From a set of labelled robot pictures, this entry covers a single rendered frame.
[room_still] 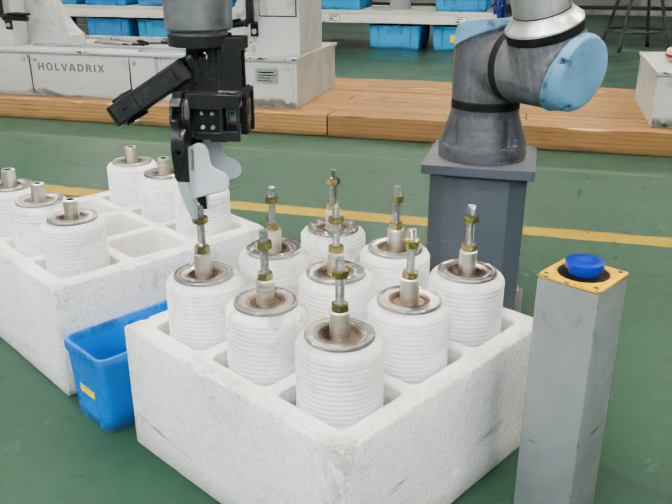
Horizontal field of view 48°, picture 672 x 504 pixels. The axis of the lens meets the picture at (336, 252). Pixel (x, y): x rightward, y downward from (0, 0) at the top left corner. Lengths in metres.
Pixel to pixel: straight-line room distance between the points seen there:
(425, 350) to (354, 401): 0.12
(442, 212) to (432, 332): 0.48
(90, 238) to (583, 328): 0.73
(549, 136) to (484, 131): 1.43
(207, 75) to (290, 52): 2.08
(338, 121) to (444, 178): 1.53
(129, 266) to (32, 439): 0.29
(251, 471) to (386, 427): 0.18
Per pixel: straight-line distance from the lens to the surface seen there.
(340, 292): 0.78
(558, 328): 0.83
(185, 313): 0.94
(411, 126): 2.73
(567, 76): 1.16
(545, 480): 0.93
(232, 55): 0.86
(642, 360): 1.36
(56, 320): 1.18
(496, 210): 1.30
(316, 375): 0.78
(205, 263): 0.95
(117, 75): 3.19
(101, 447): 1.11
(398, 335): 0.85
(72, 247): 1.19
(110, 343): 1.19
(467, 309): 0.94
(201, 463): 0.98
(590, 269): 0.82
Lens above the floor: 0.63
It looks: 22 degrees down
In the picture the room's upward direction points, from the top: straight up
